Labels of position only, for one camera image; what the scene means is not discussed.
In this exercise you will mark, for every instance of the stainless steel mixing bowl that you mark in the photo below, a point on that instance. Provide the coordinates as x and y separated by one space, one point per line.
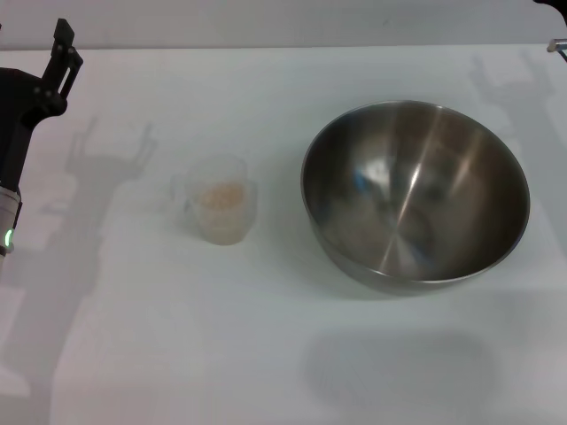
416 195

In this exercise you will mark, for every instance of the white rice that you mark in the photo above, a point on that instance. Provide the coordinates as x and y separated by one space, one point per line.
220 197

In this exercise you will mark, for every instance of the clear plastic measuring cup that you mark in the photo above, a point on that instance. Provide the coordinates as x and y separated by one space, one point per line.
217 208

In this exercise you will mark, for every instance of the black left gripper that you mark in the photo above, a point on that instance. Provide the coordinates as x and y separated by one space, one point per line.
17 102

